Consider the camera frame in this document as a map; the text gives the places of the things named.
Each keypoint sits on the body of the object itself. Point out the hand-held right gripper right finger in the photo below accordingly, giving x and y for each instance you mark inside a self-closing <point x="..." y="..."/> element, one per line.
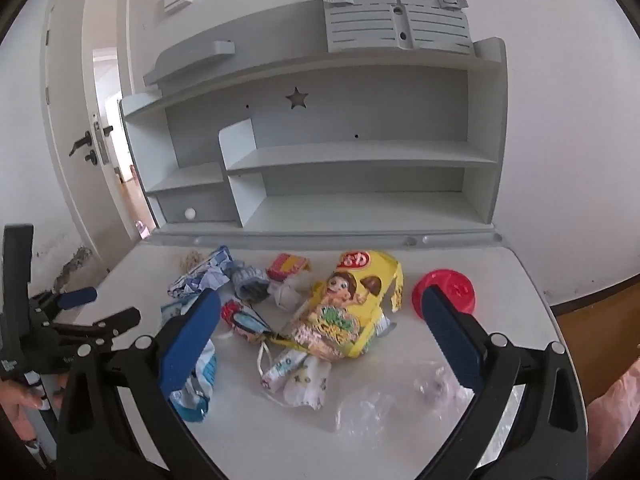
<point x="452" y="335"/>

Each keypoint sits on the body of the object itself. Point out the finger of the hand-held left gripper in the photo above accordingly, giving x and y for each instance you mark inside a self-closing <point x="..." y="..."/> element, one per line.
<point x="112" y="321"/>
<point x="75" y="298"/>

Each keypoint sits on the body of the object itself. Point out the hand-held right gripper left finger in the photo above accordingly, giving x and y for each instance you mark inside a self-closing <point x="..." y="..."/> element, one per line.
<point x="190" y="345"/>

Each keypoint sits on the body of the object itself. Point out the blue and white packet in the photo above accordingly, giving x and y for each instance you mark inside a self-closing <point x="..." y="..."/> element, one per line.
<point x="200" y="390"/>

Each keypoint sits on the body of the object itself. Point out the red plastic lid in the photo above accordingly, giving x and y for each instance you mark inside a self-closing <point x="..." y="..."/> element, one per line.
<point x="460" y="286"/>

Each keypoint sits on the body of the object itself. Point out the cartoon print wrapper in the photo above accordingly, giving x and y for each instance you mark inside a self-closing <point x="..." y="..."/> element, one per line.
<point x="241" y="317"/>

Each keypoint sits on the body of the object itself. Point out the blue white wrapper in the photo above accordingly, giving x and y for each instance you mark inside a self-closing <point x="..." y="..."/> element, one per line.
<point x="200" y="275"/>

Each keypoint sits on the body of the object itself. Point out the grey sock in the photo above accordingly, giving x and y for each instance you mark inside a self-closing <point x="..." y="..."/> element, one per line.
<point x="250" y="280"/>

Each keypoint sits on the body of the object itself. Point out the clear plastic bag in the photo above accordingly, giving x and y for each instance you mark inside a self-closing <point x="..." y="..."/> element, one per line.
<point x="390" y="400"/>

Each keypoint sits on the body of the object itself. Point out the white plastic wrap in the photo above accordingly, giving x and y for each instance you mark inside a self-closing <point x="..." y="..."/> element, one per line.
<point x="287" y="294"/>

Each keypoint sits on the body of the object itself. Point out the printed white face mask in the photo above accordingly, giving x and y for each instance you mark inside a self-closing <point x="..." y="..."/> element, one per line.
<point x="300" y="380"/>

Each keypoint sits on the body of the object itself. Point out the yellow cartoon snack bag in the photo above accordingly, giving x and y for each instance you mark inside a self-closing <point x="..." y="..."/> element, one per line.
<point x="340" y="305"/>

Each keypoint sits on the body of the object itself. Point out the red and yellow small box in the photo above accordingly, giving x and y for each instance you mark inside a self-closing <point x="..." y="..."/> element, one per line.
<point x="286" y="265"/>

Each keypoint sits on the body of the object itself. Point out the person's left hand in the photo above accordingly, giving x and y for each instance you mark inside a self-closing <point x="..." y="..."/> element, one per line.
<point x="20" y="400"/>

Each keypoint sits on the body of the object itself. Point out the white drawer knob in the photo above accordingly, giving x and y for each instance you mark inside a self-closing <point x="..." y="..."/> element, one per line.
<point x="190" y="213"/>

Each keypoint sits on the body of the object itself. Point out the person's pink clothing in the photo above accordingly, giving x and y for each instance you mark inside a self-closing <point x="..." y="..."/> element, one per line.
<point x="615" y="410"/>

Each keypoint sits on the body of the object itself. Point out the white door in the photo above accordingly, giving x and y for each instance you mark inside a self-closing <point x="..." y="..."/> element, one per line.
<point x="65" y="110"/>

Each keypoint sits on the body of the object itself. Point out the grey desk shelf unit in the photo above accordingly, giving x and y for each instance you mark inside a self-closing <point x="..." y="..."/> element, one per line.
<point x="350" y="110"/>

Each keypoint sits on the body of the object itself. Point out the grey slatted book stand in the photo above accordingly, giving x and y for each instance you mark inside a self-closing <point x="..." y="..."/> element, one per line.
<point x="395" y="20"/>

